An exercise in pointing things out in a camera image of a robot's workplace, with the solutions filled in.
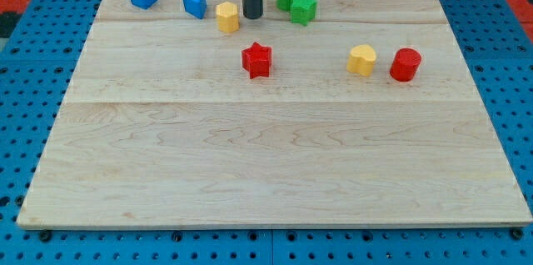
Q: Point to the wooden board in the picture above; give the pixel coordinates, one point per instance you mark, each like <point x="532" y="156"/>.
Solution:
<point x="161" y="127"/>

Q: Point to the green star block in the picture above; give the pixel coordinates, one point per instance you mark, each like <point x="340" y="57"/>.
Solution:
<point x="302" y="11"/>

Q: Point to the red cylinder block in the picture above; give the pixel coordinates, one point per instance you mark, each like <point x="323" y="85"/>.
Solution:
<point x="405" y="64"/>

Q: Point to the yellow hexagon block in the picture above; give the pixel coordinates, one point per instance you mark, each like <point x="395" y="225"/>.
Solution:
<point x="227" y="17"/>

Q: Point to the yellow heart block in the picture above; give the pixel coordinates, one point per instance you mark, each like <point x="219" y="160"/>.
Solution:
<point x="361" y="60"/>

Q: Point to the red star block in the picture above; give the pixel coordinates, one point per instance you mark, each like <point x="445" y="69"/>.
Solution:
<point x="257" y="60"/>

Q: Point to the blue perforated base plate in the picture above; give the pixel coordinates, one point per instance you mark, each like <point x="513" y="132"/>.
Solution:
<point x="36" y="66"/>

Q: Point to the blue triangle block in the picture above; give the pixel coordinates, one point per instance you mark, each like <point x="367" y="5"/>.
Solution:
<point x="196" y="8"/>

